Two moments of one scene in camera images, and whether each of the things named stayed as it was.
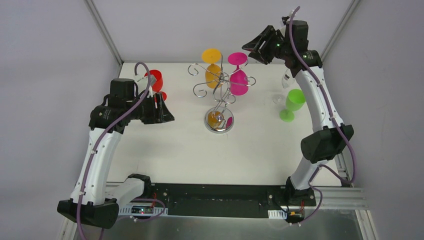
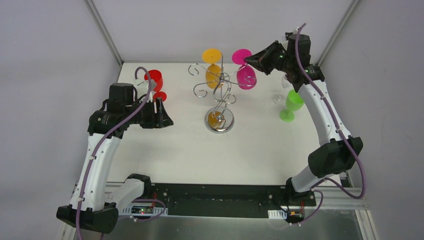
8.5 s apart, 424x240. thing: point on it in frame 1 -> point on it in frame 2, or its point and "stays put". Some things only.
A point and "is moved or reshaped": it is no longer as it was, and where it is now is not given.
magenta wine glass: [238, 80] is moved or reshaped
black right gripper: [265, 46] -> [272, 57]
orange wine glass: [213, 76] stays put
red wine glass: [157, 85] stays put
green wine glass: [295, 100] stays put
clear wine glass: [287, 80] stays put
